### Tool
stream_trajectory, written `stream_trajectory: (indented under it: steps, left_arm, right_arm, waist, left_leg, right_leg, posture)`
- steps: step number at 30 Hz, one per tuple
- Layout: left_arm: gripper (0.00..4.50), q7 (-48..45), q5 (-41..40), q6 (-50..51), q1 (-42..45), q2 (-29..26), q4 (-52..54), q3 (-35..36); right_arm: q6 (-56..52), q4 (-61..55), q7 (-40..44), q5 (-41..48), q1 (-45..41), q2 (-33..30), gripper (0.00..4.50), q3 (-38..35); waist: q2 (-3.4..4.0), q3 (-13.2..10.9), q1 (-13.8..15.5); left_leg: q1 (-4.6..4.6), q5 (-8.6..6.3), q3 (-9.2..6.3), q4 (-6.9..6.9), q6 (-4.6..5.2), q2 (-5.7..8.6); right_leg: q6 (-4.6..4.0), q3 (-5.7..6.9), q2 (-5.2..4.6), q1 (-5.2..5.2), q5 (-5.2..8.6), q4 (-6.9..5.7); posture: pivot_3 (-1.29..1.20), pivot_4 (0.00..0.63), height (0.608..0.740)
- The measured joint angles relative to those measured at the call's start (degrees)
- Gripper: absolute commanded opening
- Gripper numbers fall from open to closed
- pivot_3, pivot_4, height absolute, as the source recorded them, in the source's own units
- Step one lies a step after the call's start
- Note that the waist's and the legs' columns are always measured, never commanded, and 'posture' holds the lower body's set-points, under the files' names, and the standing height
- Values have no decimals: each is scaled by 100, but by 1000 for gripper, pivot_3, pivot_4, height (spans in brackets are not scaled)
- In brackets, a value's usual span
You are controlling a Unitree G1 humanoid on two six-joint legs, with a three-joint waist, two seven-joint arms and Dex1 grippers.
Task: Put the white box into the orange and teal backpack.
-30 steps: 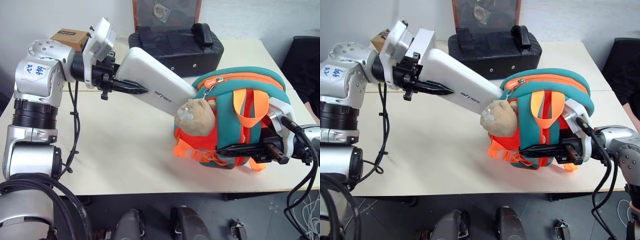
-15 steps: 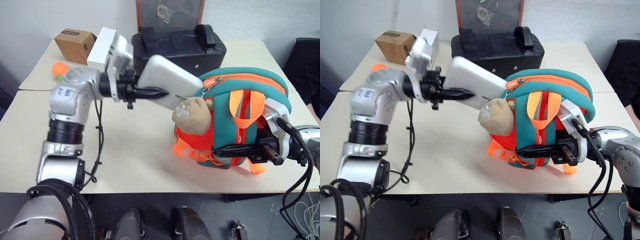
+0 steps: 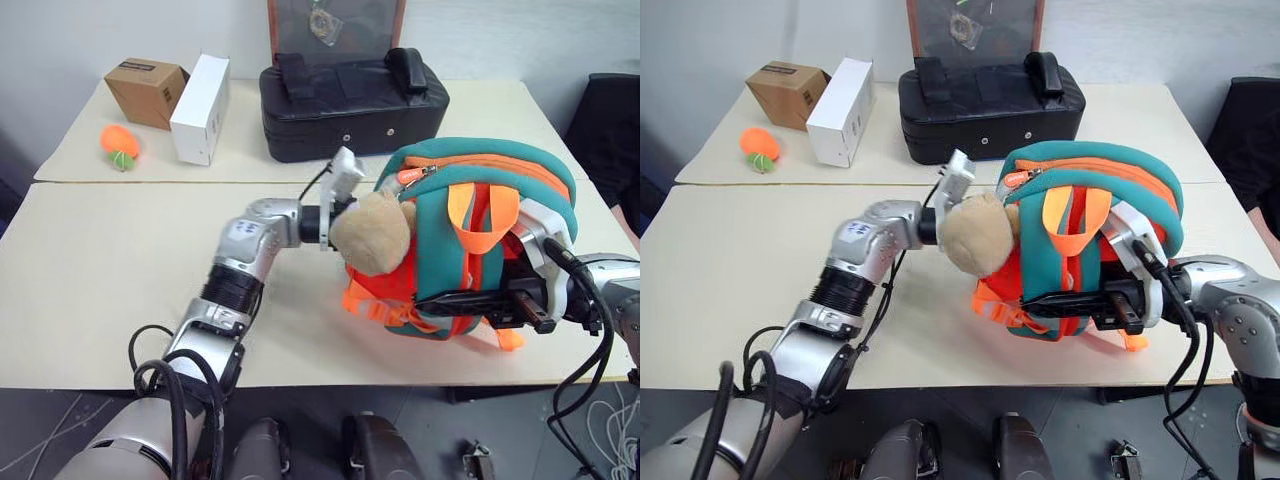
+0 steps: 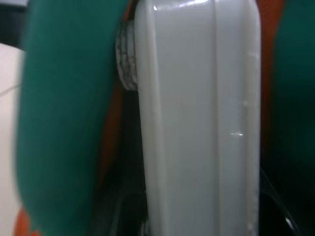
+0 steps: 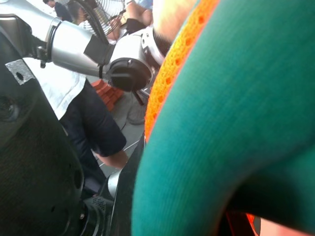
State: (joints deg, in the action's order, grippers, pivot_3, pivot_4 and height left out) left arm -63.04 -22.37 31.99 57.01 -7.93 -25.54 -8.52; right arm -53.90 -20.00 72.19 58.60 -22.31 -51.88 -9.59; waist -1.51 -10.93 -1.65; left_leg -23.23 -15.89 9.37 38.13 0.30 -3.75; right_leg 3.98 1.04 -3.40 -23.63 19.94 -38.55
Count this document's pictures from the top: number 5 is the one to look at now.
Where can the orange and teal backpack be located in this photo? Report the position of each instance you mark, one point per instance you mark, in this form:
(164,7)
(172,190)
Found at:
(221,103)

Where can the stack of orange bricks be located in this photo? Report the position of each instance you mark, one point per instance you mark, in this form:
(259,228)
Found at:
(109,94)

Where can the person in white shirt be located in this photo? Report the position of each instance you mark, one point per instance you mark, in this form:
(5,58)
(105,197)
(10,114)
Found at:
(91,123)

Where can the person with black sleeve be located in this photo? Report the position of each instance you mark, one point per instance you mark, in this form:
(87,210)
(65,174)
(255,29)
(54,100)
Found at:
(134,17)

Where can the seated person in light top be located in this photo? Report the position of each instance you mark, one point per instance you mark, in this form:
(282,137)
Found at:
(80,17)

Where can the black robot torso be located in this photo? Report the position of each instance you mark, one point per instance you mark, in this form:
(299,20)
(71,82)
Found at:
(32,159)

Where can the person in dark jacket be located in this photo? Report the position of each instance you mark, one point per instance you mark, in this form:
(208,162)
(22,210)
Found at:
(60,9)

